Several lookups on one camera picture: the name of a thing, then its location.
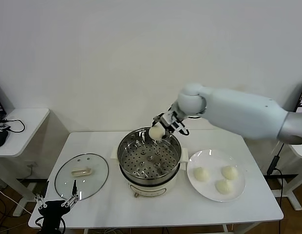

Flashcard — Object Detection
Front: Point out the black computer mouse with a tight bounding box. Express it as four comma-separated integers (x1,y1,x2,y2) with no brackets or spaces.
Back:
0,130,9,149

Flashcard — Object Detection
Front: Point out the white floor cable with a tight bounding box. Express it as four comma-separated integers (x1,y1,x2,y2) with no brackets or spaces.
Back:
0,187,36,216

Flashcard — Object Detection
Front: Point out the white steamed baozi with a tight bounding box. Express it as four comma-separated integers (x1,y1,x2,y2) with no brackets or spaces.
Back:
215,179,235,195
148,125,166,140
221,165,239,181
192,167,210,182

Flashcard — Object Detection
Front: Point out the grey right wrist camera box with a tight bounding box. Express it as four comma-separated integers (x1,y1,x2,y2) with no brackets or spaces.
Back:
170,118,185,134

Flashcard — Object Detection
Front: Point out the white side table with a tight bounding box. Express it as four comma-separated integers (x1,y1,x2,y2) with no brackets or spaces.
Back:
0,108,51,217
266,143,302,212

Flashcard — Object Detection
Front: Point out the perforated steel steamer basket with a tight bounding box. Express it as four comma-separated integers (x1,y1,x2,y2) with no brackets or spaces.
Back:
117,127,183,180

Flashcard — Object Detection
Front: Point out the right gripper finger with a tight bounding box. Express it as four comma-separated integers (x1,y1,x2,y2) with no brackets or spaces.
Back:
152,114,164,127
162,128,174,140

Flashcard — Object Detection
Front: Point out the thin black looped cable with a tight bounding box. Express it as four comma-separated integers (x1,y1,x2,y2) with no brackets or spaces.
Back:
1,118,26,134

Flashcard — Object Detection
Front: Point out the black cable with adapter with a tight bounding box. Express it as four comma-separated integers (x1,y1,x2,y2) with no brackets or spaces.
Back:
266,142,289,199

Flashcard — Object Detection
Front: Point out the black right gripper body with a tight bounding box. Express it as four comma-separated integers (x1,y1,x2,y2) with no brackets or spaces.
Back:
159,111,175,129

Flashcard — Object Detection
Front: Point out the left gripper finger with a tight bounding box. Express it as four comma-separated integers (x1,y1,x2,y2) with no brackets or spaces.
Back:
35,179,50,210
63,179,80,208

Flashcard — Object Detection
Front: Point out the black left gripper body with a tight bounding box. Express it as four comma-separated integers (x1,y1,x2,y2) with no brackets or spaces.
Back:
38,200,68,220

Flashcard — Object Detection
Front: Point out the round glass pot lid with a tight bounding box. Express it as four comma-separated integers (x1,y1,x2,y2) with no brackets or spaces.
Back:
55,153,110,202

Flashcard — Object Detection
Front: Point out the round white plate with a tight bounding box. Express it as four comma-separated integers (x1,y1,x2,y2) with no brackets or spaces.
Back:
186,149,246,203

